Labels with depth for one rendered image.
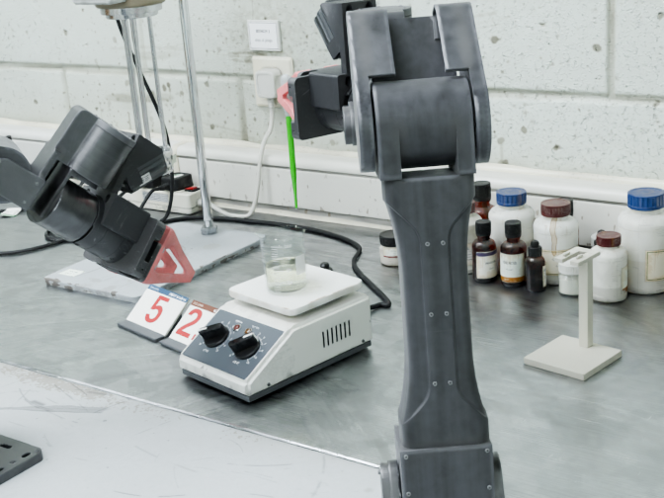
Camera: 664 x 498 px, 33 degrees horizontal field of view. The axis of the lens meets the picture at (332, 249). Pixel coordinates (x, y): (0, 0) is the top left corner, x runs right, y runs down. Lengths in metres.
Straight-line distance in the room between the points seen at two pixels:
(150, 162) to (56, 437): 0.31
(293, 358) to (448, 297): 0.51
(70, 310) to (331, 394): 0.49
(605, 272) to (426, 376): 0.70
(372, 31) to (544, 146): 0.89
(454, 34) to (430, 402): 0.26
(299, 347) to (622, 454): 0.38
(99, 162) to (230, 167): 0.82
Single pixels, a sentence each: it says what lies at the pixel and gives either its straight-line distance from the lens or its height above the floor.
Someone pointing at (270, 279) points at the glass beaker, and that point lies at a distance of 1.31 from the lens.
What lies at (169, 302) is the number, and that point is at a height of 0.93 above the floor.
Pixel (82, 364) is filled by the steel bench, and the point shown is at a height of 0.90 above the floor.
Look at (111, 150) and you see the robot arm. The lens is 1.17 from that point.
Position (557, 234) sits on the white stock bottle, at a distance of 1.52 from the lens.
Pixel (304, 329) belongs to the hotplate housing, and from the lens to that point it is 1.28.
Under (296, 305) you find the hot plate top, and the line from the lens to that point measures 1.28.
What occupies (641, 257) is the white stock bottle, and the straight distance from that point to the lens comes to 1.50.
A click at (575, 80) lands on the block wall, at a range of 1.64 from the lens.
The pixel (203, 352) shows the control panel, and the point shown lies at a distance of 1.32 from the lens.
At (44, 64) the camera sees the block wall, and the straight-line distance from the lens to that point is 2.33.
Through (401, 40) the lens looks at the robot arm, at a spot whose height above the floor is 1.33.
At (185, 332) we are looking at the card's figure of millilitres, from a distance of 1.44.
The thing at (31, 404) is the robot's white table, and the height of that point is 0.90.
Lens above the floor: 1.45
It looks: 19 degrees down
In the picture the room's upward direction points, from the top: 5 degrees counter-clockwise
